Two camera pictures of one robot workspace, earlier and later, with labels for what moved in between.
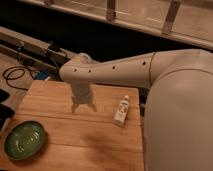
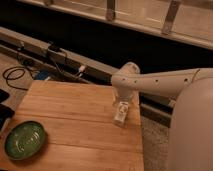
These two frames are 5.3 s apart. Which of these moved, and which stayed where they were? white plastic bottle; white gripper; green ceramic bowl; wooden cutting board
Moved: white gripper
Stayed: wooden cutting board; white plastic bottle; green ceramic bowl
